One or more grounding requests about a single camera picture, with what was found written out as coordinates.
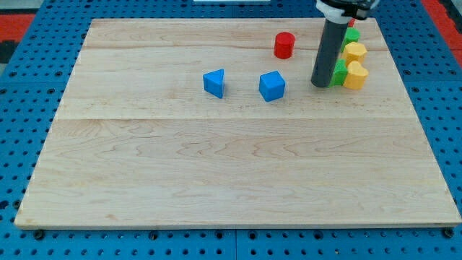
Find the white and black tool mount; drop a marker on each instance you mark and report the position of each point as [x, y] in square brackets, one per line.
[342, 11]

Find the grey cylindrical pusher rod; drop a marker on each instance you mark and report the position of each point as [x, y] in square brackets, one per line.
[328, 52]

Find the green star block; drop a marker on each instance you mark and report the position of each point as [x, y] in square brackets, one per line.
[339, 74]

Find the small red block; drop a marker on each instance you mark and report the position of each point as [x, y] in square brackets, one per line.
[351, 22]

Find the green cylinder block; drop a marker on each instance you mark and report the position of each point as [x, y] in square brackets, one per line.
[352, 35]

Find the yellow hexagon block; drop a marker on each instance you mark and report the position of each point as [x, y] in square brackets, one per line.
[354, 51]

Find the yellow heart block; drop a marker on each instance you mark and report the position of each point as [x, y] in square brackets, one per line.
[356, 76]

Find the red cylinder block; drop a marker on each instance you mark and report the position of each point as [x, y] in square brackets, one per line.
[284, 45]

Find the blue cube block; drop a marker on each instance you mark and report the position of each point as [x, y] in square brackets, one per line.
[271, 86]

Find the blue triangular prism block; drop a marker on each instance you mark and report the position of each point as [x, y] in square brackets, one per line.
[214, 83]

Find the light wooden board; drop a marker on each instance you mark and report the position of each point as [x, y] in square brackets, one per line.
[138, 144]

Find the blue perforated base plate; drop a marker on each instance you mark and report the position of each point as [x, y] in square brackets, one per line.
[37, 73]

